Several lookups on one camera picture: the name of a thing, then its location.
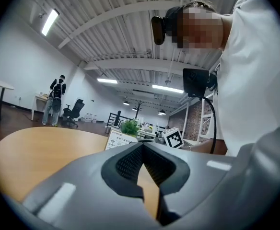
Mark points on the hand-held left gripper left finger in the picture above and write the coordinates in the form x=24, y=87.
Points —
x=82, y=188

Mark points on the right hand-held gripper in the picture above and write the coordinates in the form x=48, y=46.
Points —
x=173, y=139

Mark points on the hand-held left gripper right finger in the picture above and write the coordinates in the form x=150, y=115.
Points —
x=197, y=176

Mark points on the white table card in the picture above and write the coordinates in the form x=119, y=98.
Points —
x=117, y=140

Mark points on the person's right forearm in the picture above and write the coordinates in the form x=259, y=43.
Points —
x=201, y=149

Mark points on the white long desk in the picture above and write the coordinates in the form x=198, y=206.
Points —
x=146, y=134

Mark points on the white metal rack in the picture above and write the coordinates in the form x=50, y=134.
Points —
x=207, y=109

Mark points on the green plant in white pot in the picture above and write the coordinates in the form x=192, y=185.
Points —
x=130, y=127

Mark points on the black coat tree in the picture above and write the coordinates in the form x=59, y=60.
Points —
x=138, y=106

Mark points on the ceiling tube light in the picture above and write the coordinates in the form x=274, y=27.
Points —
x=49, y=21
x=167, y=88
x=107, y=80

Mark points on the round wooden table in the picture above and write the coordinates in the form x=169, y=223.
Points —
x=46, y=152

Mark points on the black chest-worn box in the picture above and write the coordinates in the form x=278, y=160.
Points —
x=195, y=81

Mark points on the black stair railing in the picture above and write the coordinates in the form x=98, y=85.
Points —
x=113, y=120

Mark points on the white plastic container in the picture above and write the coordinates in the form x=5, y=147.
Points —
x=83, y=118
x=89, y=118
x=95, y=119

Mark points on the black office chair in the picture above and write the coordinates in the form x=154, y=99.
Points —
x=75, y=109

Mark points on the person's white shirt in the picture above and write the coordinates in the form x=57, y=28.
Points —
x=255, y=80

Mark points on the small white desk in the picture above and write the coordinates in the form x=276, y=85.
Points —
x=38, y=97

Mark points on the person's head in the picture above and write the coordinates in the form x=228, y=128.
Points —
x=202, y=27

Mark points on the black head-worn camera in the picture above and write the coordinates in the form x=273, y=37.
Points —
x=159, y=30

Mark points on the ceiling security camera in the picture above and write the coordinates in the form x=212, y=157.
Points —
x=42, y=15

